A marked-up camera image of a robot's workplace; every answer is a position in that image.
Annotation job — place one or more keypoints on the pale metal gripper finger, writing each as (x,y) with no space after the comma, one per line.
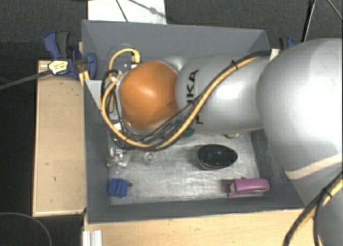
(148,158)
(115,157)

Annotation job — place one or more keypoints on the blue ribbed plastic piece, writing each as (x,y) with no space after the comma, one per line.
(118,187)

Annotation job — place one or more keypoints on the grey metal bin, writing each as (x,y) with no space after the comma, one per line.
(171,183)

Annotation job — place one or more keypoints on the pale wood flat board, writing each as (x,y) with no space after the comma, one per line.
(60,145)

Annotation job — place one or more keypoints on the black round bowl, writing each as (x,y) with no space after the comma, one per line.
(217,156)

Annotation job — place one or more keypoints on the purple stapler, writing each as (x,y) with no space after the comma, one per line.
(250,186)

